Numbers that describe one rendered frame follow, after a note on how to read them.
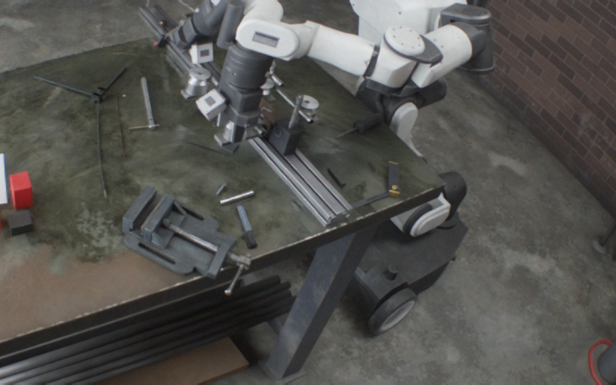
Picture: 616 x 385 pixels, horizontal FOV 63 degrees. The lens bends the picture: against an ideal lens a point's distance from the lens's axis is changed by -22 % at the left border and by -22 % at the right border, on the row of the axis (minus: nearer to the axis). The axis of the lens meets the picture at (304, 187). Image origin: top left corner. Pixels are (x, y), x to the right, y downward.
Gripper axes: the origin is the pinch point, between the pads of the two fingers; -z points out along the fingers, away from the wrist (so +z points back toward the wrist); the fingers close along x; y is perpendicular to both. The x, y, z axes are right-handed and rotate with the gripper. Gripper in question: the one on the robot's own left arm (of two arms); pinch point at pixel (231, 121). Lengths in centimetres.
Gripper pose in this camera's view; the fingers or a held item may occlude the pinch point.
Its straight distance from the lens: 123.0
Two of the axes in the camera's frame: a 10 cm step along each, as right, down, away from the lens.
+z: 2.7, -7.2, -6.4
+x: -5.8, -6.5, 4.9
